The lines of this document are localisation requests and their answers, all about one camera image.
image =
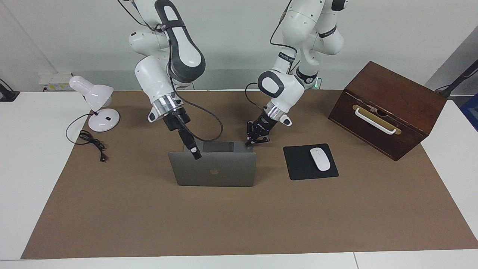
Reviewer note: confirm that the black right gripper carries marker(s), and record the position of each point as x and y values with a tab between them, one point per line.
175	120

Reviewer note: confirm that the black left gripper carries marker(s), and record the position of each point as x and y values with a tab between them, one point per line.
265	126

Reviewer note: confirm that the silver laptop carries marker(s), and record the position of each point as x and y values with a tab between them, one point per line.
227	172

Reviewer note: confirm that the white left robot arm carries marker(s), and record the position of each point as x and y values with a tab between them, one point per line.
298	30

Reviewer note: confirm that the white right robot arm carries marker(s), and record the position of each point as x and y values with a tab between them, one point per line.
157	82

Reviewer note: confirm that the black mouse pad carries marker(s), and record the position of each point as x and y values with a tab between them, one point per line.
298	164

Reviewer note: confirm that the white computer mouse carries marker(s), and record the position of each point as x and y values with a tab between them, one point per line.
320	159

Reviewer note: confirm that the brown table mat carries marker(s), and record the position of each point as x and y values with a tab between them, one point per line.
239	220

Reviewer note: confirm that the white desk lamp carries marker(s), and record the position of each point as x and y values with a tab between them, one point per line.
95	93

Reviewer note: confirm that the dark brown wooden box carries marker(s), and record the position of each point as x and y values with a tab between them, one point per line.
396	89

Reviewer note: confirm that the white power strip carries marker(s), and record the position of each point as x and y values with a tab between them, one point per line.
56	80

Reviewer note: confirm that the black tripod pole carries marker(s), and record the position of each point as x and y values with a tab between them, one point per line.
457	80

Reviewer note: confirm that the blue crate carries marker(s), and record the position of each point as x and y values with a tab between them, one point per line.
471	112

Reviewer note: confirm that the black clamp mount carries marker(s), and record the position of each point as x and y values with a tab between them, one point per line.
7	95

